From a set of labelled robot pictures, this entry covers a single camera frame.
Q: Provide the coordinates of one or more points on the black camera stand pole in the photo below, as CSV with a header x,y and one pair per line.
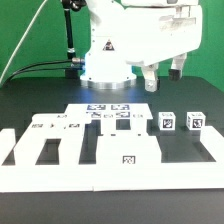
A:
x,y
71,5

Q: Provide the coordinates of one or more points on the white chair back frame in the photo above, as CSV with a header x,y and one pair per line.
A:
x,y
67,129

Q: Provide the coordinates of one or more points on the white chair seat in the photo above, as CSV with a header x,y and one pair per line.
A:
x,y
127,150

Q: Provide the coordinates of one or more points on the left white tagged cube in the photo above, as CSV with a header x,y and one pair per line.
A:
x,y
166,120

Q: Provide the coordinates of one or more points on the white tag base sheet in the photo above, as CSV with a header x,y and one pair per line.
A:
x,y
115,111

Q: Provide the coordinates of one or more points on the white U-shaped obstacle frame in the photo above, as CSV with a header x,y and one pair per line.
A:
x,y
47,178

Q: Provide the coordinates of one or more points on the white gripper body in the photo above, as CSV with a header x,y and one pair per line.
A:
x,y
152,35

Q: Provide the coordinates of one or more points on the white tagged cube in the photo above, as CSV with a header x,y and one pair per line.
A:
x,y
195,120
166,120

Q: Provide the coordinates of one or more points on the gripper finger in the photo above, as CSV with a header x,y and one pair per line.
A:
x,y
151,79
175,72

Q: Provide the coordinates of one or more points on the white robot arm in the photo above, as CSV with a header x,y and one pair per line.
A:
x,y
105,66

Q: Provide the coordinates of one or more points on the right white tagged cube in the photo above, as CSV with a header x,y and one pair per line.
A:
x,y
195,120

